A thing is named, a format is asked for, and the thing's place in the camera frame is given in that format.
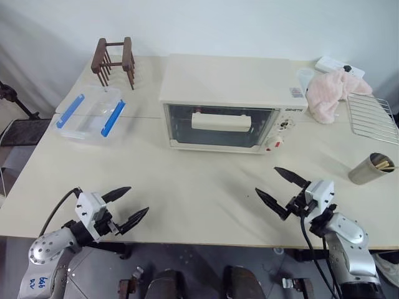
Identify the pink fluffy towel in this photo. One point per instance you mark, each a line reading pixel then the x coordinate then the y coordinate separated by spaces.
pixel 324 93

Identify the dark mesh chair seat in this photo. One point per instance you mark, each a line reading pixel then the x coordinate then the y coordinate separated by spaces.
pixel 22 130

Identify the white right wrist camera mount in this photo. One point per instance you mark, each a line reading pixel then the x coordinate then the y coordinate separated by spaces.
pixel 321 193

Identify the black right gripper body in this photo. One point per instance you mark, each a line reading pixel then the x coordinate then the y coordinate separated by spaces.
pixel 296 204

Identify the cream toaster oven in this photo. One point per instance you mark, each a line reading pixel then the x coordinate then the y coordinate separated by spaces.
pixel 224 78

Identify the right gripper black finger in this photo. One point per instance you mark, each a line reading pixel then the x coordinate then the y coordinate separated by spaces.
pixel 272 204
pixel 291 177

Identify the small cream oven knob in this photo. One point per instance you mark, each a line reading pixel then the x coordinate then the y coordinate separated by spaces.
pixel 284 124

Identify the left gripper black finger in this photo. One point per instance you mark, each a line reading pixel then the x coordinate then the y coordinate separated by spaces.
pixel 135 219
pixel 117 193

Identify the white power strip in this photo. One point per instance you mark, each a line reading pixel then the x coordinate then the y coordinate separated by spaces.
pixel 330 63

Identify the clear plastic storage container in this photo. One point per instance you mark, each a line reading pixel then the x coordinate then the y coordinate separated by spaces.
pixel 90 126

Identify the black table frame foot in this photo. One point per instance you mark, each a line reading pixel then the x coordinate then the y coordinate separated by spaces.
pixel 311 255
pixel 115 249

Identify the dark rounded shape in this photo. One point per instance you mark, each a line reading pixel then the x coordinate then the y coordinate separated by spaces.
pixel 243 283
pixel 166 285

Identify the black plug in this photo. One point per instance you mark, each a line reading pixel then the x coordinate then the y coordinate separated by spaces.
pixel 347 68

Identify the steel cup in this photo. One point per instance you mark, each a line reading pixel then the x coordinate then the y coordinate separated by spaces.
pixel 364 171

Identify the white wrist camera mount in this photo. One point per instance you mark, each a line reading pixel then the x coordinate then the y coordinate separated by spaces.
pixel 87 211
pixel 321 193

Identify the brown wooden rack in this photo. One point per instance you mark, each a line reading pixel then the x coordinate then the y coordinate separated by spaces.
pixel 127 53

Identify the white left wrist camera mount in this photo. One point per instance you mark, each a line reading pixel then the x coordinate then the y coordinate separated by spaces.
pixel 87 211

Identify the blue container latch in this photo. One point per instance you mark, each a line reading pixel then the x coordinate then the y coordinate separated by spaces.
pixel 113 117
pixel 71 109

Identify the wooden chopstick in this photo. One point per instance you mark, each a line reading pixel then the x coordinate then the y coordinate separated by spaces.
pixel 389 168
pixel 384 163

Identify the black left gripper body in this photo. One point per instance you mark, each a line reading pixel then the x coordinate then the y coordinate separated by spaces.
pixel 104 225

